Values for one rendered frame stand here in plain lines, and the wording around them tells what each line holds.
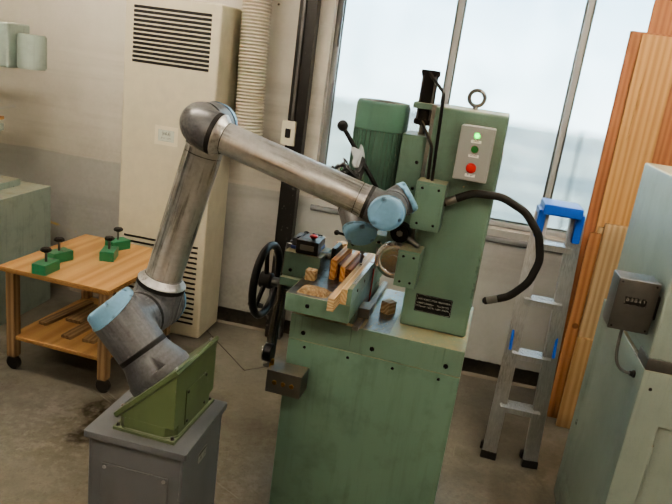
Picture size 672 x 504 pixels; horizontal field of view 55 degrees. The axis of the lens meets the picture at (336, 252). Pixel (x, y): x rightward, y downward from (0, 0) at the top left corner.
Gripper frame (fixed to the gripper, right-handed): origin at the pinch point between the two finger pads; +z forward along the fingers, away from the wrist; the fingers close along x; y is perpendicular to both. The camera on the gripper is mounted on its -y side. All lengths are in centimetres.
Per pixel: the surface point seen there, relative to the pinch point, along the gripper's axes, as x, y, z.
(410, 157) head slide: -17.1, -12.2, -3.4
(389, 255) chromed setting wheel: 4.9, -25.0, -22.8
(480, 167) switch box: -34.6, -16.5, -20.2
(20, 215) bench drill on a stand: 193, 7, 119
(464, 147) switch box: -34.0, -10.7, -15.3
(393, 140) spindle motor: -15.5, -6.8, 1.8
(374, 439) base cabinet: 43, -57, -61
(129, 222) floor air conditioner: 152, -33, 111
